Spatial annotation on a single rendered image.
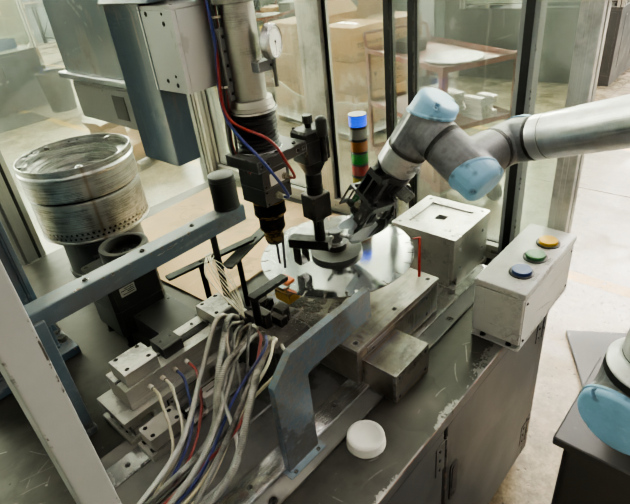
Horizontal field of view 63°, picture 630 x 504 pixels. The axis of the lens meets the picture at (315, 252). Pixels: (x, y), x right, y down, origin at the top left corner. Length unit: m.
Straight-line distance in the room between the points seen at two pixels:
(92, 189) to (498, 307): 1.02
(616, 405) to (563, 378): 1.42
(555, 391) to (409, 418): 1.22
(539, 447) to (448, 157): 1.34
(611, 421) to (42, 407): 0.71
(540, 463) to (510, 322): 0.89
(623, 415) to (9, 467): 1.04
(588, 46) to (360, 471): 0.91
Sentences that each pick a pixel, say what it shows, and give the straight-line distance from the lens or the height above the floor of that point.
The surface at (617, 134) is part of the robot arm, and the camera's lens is 0.84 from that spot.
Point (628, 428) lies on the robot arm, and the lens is 0.85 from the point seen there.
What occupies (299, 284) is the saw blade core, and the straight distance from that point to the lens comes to 1.02.
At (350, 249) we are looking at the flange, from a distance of 1.10.
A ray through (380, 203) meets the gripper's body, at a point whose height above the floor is 1.10.
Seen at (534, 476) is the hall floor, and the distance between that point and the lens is 1.92.
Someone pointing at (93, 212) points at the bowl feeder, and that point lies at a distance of 1.46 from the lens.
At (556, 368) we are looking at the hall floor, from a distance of 2.28.
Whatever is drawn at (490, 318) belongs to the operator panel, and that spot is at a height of 0.81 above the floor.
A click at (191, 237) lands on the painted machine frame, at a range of 1.09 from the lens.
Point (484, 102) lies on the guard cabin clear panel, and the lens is 1.33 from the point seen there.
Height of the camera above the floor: 1.53
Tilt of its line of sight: 31 degrees down
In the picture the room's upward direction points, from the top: 7 degrees counter-clockwise
